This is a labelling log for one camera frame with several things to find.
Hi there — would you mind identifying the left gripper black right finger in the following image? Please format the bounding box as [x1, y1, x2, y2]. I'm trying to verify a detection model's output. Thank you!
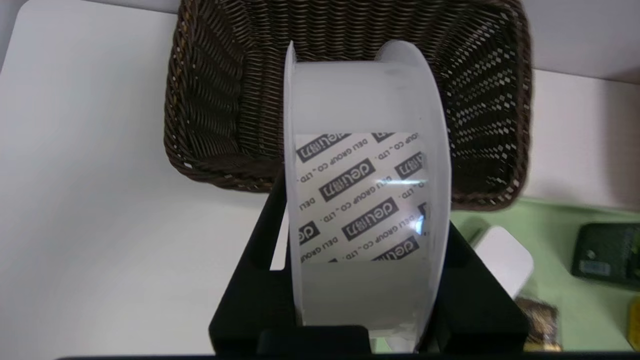
[425, 220, 531, 356]

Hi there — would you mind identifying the dark brown wicker basket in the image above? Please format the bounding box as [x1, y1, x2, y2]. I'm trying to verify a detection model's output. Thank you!
[163, 0, 533, 211]

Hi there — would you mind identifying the black rectangular bottle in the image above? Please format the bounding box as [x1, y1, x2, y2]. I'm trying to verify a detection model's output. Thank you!
[571, 222, 640, 291]

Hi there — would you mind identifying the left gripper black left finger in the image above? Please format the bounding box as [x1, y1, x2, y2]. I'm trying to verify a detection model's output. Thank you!
[209, 170, 301, 356]

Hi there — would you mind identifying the white round container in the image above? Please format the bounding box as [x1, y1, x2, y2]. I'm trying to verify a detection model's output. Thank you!
[282, 39, 453, 351]

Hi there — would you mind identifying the yellow chips box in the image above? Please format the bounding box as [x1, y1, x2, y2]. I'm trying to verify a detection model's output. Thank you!
[627, 299, 640, 351]

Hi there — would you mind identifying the chocolate pack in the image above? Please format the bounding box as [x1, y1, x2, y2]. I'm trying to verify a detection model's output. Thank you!
[515, 297, 561, 351]

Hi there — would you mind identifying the light green plastic tray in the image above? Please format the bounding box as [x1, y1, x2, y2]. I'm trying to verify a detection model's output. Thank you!
[370, 197, 640, 353]

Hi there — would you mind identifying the white rounded plastic case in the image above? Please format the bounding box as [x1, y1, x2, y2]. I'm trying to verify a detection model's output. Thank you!
[470, 225, 535, 301]

